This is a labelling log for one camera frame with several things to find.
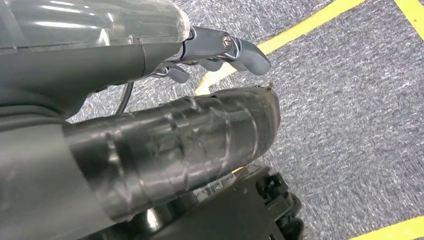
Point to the black robot lower body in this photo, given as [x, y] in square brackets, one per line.
[232, 212]

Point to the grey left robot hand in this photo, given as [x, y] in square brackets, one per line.
[82, 49]

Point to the yellow floor tape square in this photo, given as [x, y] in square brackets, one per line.
[394, 230]
[414, 15]

